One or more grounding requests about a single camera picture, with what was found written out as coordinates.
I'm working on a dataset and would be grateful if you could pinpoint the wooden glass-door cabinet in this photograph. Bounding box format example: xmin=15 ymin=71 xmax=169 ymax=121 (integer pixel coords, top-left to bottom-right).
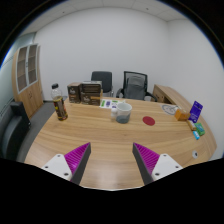
xmin=11 ymin=43 xmax=45 ymax=119

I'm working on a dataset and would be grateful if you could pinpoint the black mesh office chair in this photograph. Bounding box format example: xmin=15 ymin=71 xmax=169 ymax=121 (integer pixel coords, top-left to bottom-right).
xmin=115 ymin=70 xmax=158 ymax=102

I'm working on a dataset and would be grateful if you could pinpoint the dark brown carton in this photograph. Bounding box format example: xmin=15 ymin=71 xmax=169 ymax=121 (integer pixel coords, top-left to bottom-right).
xmin=80 ymin=80 xmax=103 ymax=95

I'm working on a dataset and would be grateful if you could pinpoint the round white disc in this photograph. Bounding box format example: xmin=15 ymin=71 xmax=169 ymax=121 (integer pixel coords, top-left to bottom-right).
xmin=161 ymin=103 xmax=179 ymax=116

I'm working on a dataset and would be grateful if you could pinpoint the black leather sofa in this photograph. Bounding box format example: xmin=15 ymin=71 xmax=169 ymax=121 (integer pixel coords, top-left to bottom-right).
xmin=0 ymin=100 xmax=32 ymax=162

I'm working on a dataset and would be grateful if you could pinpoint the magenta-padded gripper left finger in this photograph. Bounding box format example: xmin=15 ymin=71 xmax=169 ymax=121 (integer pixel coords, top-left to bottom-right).
xmin=41 ymin=142 xmax=92 ymax=185

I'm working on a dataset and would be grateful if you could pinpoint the brown carton with tan end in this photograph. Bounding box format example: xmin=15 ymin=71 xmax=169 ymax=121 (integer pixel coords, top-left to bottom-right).
xmin=80 ymin=91 xmax=104 ymax=107

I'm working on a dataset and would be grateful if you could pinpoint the orange box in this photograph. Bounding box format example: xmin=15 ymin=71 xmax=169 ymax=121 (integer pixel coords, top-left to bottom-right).
xmin=173 ymin=108 xmax=191 ymax=122

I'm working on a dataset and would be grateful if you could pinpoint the small dark brown box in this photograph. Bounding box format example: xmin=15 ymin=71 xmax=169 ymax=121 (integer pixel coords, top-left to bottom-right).
xmin=66 ymin=82 xmax=82 ymax=104

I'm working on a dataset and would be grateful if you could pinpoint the clear black-capped drink bottle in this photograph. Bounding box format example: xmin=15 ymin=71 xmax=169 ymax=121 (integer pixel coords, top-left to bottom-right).
xmin=50 ymin=83 xmax=69 ymax=122

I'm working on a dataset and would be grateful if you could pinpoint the green flat box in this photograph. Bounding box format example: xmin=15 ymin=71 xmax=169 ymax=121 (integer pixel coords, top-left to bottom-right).
xmin=194 ymin=122 xmax=207 ymax=137

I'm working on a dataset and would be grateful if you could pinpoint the small tan box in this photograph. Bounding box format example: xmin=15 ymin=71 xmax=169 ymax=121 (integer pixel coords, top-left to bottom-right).
xmin=186 ymin=119 xmax=198 ymax=132

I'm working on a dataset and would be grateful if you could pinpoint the purple standing card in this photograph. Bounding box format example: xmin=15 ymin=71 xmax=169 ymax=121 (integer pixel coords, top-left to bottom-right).
xmin=188 ymin=100 xmax=204 ymax=124

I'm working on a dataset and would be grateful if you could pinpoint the flat round red coaster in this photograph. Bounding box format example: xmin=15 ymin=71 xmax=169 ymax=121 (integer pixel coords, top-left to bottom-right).
xmin=142 ymin=115 xmax=156 ymax=127

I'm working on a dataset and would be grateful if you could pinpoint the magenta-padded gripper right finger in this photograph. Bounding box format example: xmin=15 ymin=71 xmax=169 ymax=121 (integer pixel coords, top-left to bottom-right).
xmin=132 ymin=142 xmax=184 ymax=186

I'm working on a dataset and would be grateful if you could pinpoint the grey and white mug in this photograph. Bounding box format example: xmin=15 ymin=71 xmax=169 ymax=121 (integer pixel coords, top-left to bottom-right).
xmin=110 ymin=101 xmax=133 ymax=125

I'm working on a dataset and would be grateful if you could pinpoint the wooden side cabinet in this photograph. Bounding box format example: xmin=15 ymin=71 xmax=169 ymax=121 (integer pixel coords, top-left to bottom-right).
xmin=151 ymin=83 xmax=188 ymax=108

